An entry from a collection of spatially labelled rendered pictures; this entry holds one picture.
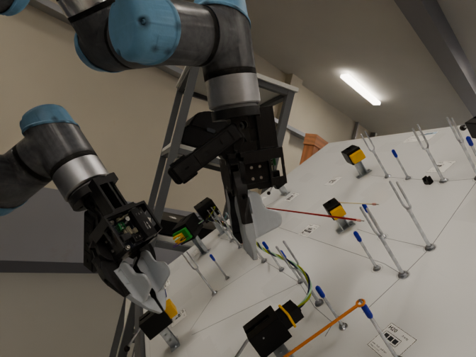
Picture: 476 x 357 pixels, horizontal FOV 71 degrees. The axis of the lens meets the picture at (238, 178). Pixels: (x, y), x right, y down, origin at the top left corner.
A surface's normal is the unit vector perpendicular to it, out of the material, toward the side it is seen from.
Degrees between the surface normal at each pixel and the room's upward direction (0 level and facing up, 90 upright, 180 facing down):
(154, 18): 86
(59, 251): 90
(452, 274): 49
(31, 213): 90
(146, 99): 90
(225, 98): 105
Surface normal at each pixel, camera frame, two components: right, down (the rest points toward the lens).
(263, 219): 0.16, -0.20
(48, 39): 0.67, 0.13
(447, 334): -0.54, -0.82
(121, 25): -0.68, 0.19
